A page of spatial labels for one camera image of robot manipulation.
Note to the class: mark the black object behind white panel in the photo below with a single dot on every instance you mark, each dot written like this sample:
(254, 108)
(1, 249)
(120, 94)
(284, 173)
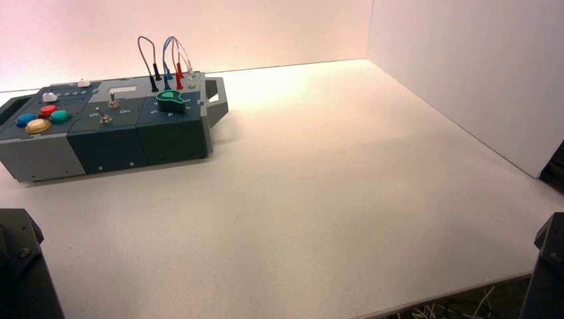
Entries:
(554, 171)

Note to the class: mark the blue round push button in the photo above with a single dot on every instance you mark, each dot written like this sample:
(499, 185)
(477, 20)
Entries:
(25, 119)

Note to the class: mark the grey and teal control box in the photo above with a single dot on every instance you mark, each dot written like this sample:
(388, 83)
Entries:
(110, 149)

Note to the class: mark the green round push button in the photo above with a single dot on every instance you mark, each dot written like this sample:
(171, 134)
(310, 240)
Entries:
(60, 116)

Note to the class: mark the white hexagonal slider knob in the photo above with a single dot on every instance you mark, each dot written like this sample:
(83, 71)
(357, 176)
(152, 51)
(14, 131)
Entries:
(49, 97)

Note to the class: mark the red round push button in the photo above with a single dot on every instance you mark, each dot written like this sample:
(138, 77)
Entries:
(48, 110)

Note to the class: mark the green rotary pointer knob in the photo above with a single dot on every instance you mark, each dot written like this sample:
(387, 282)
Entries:
(171, 101)

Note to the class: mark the white rectangular slider knob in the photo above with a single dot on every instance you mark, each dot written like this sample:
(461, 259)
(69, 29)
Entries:
(83, 83)

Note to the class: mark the yellow round push button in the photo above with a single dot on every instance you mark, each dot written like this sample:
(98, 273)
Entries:
(38, 126)

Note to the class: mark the upright metal toggle switch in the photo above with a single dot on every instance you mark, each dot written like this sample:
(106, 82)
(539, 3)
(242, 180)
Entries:
(113, 102)

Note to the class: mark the tilted metal toggle switch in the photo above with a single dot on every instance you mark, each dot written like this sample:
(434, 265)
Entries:
(105, 119)

